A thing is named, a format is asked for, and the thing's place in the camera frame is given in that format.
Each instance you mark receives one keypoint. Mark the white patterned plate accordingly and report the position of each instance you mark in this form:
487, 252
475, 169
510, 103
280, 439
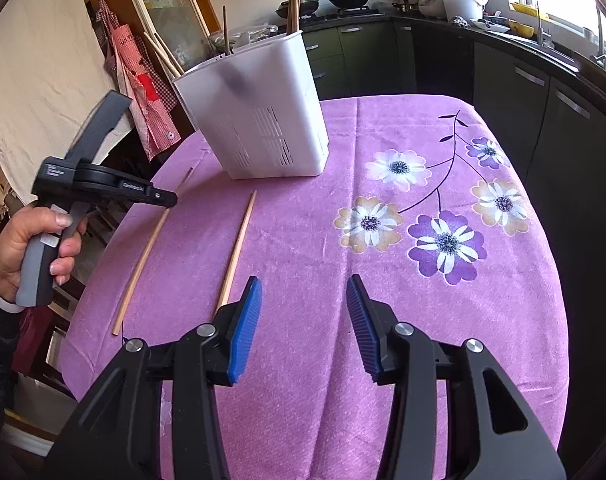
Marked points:
490, 24

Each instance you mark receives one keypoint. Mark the person's left hand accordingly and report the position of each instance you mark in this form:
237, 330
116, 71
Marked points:
13, 245

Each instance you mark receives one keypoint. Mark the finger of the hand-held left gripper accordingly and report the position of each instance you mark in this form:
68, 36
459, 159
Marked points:
150, 195

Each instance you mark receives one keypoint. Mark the dark wooden chair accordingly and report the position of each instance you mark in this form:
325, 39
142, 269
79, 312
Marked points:
33, 335

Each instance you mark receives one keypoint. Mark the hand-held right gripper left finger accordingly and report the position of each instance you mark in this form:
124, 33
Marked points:
245, 330

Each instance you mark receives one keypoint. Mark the gooseneck metal faucet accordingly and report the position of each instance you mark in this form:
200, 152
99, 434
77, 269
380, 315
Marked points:
539, 20

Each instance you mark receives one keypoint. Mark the red checked apron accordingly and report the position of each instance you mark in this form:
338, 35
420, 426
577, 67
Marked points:
143, 90

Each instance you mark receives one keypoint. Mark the dark counter cabinet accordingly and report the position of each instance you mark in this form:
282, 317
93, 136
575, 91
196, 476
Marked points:
508, 110

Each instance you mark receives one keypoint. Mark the black kitchen countertop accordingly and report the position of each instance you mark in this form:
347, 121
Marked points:
513, 40

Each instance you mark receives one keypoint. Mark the white storage box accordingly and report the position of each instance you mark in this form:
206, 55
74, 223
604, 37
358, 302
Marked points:
38, 410

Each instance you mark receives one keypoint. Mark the wooden chopstick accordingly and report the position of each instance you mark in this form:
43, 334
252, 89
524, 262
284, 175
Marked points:
225, 30
299, 10
293, 0
162, 55
170, 52
237, 250
140, 275

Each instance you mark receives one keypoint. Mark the white plastic chopstick holder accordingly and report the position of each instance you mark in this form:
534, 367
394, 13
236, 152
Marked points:
263, 125

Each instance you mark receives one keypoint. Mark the white lidded bucket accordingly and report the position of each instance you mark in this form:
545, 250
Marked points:
463, 5

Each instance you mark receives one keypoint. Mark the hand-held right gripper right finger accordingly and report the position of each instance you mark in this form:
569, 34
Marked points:
363, 330

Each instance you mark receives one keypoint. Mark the grey metal basin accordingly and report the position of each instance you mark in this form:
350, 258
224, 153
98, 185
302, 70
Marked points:
218, 39

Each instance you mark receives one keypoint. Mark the slim metal faucet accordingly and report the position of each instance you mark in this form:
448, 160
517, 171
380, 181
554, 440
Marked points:
601, 55

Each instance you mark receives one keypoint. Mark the cream hanging cloth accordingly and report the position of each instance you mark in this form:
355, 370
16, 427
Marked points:
43, 50

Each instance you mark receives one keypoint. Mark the white rice cooker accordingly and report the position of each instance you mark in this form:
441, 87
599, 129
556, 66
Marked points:
430, 2

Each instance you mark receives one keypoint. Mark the green drawer cabinet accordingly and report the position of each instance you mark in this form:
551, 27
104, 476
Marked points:
363, 60

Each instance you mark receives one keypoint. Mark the pink floral tablecloth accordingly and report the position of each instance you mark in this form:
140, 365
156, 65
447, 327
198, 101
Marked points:
308, 240

